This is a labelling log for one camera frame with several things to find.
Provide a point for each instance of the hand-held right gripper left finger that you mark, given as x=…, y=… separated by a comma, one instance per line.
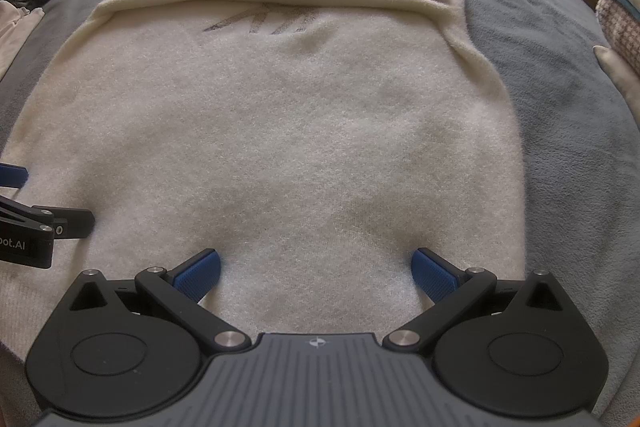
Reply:
x=197, y=274

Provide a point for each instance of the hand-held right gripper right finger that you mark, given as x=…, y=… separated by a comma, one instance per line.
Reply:
x=432, y=274

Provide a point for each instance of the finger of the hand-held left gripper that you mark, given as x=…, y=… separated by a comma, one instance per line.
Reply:
x=12, y=176
x=70, y=223

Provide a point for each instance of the cream knit sweater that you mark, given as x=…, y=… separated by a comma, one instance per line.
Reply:
x=275, y=132

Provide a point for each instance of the white crumpled garment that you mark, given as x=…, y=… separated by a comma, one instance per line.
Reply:
x=15, y=32

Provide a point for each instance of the grey-blue bed blanket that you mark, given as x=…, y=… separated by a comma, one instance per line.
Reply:
x=560, y=107

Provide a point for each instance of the off-white folded garment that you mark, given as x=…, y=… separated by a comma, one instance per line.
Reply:
x=620, y=72

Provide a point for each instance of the checked folded garment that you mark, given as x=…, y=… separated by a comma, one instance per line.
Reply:
x=620, y=27

